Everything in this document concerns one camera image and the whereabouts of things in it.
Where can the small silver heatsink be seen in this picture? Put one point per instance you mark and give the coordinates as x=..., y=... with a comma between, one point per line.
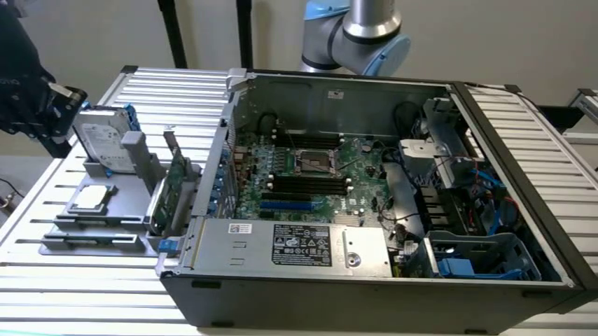
x=349, y=220

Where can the CPU socket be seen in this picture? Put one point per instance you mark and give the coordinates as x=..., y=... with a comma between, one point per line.
x=316, y=161

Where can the grey parts rack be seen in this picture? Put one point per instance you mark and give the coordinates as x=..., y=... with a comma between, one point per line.
x=126, y=196

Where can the black RAM slot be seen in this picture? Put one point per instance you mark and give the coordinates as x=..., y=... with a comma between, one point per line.
x=309, y=133
x=309, y=145
x=309, y=137
x=310, y=178
x=310, y=191
x=310, y=187
x=310, y=182
x=309, y=141

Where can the green graphics card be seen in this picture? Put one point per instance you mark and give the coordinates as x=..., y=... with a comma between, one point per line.
x=170, y=189

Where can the black stand pole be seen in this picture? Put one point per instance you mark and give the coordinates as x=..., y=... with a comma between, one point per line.
x=173, y=31
x=245, y=31

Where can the silver air duct panel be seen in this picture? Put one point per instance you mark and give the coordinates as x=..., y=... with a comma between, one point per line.
x=402, y=196

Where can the silver hard disk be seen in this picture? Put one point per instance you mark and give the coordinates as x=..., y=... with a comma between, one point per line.
x=103, y=140

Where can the black fan shroud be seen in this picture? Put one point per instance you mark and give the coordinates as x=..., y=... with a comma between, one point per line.
x=444, y=206

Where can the black expansion slot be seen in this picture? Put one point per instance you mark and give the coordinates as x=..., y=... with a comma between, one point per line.
x=286, y=197

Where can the blue case latch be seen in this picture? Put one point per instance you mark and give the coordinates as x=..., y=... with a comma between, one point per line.
x=169, y=245

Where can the green motherboard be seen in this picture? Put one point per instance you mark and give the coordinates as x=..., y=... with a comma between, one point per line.
x=356, y=189

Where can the silver metal drive cage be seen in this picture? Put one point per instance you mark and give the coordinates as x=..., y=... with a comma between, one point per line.
x=440, y=140

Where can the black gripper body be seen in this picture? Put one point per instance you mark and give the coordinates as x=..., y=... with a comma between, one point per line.
x=19, y=91

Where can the green RAM stick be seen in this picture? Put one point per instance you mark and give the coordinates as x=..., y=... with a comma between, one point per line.
x=98, y=220
x=91, y=240

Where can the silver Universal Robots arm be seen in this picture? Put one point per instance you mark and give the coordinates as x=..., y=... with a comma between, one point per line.
x=360, y=31

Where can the silver power supply unit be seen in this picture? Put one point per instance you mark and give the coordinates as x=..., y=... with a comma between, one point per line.
x=262, y=248

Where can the open black PC case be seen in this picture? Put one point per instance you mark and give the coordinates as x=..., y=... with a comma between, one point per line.
x=356, y=301

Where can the blue expansion slot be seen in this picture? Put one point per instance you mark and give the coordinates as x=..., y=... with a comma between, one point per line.
x=286, y=205

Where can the blue-grey plastic disk bay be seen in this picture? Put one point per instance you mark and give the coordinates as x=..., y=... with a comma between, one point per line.
x=496, y=259

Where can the black stand foot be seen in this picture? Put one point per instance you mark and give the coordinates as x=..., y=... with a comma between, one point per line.
x=57, y=147

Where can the silver CPU chip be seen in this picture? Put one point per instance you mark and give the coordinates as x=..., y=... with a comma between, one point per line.
x=94, y=196

